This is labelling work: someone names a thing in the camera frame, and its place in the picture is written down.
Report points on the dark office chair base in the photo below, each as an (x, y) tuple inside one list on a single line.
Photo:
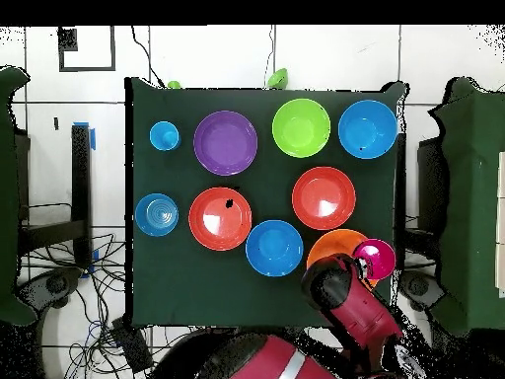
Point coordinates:
[(55, 284), (420, 286)]

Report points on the dark green table cloth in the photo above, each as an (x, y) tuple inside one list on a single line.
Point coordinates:
[(177, 284)]

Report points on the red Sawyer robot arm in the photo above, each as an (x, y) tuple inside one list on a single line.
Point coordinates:
[(355, 308)]

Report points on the small pink bowl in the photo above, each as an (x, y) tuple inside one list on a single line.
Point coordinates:
[(378, 256)]

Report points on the neighbouring green cloth table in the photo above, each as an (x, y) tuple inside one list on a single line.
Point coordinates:
[(469, 197), (10, 197)]

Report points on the purple bowl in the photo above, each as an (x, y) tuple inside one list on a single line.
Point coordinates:
[(225, 142)]

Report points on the black table frame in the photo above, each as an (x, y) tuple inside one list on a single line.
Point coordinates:
[(81, 177)]

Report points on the black power strip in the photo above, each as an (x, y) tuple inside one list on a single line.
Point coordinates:
[(132, 347)]

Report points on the low blue ridged bowl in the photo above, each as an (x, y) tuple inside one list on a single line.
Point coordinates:
[(156, 215)]

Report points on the large orange bowl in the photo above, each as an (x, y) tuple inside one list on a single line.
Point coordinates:
[(331, 242)]

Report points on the medium blue bowl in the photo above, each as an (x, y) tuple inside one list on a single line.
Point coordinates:
[(274, 248)]

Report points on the large blue bowl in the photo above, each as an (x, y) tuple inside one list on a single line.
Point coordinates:
[(367, 129)]

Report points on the small green cup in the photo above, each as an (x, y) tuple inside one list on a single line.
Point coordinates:
[(173, 84)]

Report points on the red-orange bowl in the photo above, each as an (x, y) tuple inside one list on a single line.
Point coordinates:
[(323, 193), (219, 233)]

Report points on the small green bowl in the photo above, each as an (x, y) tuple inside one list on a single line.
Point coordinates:
[(278, 78)]

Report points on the blue cup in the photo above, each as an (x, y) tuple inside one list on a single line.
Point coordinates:
[(163, 136)]

